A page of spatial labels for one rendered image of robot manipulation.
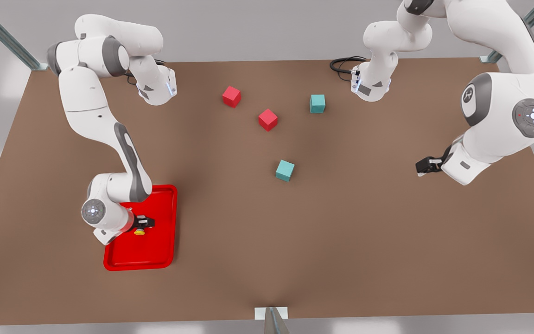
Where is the red plastic tray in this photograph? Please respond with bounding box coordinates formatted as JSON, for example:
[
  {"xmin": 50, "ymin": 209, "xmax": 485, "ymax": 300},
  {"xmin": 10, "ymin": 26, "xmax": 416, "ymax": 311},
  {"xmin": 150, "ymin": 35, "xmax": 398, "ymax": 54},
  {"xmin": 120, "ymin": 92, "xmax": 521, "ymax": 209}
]
[{"xmin": 103, "ymin": 185, "xmax": 178, "ymax": 271}]

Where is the red cube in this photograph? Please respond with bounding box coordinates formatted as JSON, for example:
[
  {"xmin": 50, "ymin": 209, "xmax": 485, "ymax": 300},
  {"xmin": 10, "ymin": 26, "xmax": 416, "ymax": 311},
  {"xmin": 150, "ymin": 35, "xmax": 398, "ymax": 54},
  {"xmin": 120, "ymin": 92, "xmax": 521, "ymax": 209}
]
[
  {"xmin": 222, "ymin": 86, "xmax": 242, "ymax": 109},
  {"xmin": 258, "ymin": 109, "xmax": 279, "ymax": 132}
]

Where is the black cable loop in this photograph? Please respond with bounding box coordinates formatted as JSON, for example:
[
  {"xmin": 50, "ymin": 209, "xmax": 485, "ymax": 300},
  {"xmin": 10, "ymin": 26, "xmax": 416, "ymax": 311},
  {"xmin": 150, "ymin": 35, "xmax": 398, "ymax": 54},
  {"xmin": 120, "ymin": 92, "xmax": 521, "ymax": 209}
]
[
  {"xmin": 330, "ymin": 56, "xmax": 369, "ymax": 82},
  {"xmin": 125, "ymin": 59, "xmax": 166, "ymax": 86}
]

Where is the silver frame post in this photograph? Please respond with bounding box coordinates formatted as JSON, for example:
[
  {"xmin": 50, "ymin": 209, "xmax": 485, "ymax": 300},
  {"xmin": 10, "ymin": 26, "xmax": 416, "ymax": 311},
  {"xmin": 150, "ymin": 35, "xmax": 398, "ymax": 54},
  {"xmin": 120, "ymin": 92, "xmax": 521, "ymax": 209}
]
[
  {"xmin": 254, "ymin": 307, "xmax": 291, "ymax": 334},
  {"xmin": 479, "ymin": 0, "xmax": 534, "ymax": 64},
  {"xmin": 0, "ymin": 0, "xmax": 49, "ymax": 71}
]

